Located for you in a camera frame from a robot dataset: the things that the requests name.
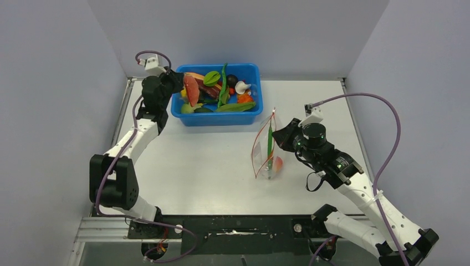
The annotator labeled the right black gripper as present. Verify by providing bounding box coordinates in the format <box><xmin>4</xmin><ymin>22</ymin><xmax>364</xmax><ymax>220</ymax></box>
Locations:
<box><xmin>272</xmin><ymin>118</ymin><xmax>319</xmax><ymax>166</ymax></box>

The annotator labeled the long green bean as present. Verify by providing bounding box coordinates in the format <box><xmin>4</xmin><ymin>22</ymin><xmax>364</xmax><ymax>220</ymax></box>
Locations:
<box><xmin>267</xmin><ymin>117</ymin><xmax>273</xmax><ymax>179</ymax></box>

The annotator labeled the pink watermelon slice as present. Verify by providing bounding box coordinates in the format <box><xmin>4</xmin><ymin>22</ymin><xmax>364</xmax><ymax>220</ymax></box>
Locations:
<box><xmin>183</xmin><ymin>75</ymin><xmax>200</xmax><ymax>107</ymax></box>

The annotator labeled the clear zip top bag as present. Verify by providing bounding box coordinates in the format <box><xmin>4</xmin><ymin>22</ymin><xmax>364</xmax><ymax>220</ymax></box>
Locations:
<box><xmin>251</xmin><ymin>108</ymin><xmax>286</xmax><ymax>180</ymax></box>

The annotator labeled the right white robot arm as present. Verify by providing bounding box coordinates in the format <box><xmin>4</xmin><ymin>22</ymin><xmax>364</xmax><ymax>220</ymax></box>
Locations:
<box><xmin>272</xmin><ymin>119</ymin><xmax>439</xmax><ymax>265</ymax></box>

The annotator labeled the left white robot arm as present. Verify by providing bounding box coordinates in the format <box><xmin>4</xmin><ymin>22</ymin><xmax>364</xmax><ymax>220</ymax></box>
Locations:
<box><xmin>89</xmin><ymin>69</ymin><xmax>184</xmax><ymax>224</ymax></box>

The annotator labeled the pale green cabbage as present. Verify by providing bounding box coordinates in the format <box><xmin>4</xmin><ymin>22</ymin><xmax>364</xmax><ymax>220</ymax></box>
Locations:
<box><xmin>180</xmin><ymin>103</ymin><xmax>203</xmax><ymax>114</ymax></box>

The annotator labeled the upright green bean pod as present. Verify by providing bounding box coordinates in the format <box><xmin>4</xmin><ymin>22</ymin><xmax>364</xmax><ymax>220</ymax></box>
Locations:
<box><xmin>217</xmin><ymin>63</ymin><xmax>229</xmax><ymax>108</ymax></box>

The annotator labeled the orange carrot piece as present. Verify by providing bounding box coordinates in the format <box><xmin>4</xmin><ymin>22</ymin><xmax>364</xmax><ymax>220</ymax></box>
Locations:
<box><xmin>237</xmin><ymin>94</ymin><xmax>254</xmax><ymax>104</ymax></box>

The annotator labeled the flat green leaf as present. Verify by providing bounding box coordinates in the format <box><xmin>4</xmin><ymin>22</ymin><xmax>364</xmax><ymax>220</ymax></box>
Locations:
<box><xmin>215</xmin><ymin>101</ymin><xmax>256</xmax><ymax>112</ymax></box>

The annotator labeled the black plum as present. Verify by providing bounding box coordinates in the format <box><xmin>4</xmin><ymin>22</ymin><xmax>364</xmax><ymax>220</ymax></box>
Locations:
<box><xmin>226</xmin><ymin>74</ymin><xmax>239</xmax><ymax>88</ymax></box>

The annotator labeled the white mushroom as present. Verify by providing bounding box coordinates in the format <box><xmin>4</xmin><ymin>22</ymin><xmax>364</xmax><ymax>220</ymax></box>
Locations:
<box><xmin>234</xmin><ymin>80</ymin><xmax>252</xmax><ymax>95</ymax></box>

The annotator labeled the blue plastic bin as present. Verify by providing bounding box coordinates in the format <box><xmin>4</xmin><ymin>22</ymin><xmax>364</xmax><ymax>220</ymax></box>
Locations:
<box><xmin>170</xmin><ymin>63</ymin><xmax>263</xmax><ymax>126</ymax></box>

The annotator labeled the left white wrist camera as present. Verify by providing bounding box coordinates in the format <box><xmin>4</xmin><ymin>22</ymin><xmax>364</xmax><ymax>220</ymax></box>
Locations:
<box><xmin>137</xmin><ymin>54</ymin><xmax>166</xmax><ymax>76</ymax></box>

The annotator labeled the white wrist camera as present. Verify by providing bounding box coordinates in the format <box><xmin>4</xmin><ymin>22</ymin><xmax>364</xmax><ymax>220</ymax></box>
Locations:
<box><xmin>299</xmin><ymin>104</ymin><xmax>324</xmax><ymax>127</ymax></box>
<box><xmin>137</xmin><ymin>54</ymin><xmax>166</xmax><ymax>76</ymax></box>

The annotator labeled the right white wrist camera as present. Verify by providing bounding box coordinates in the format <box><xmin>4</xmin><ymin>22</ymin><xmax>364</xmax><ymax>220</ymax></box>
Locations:
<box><xmin>299</xmin><ymin>104</ymin><xmax>324</xmax><ymax>127</ymax></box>

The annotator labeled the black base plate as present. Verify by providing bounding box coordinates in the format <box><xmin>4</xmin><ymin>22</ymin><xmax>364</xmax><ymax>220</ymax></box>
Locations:
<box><xmin>127</xmin><ymin>214</ymin><xmax>330</xmax><ymax>255</ymax></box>

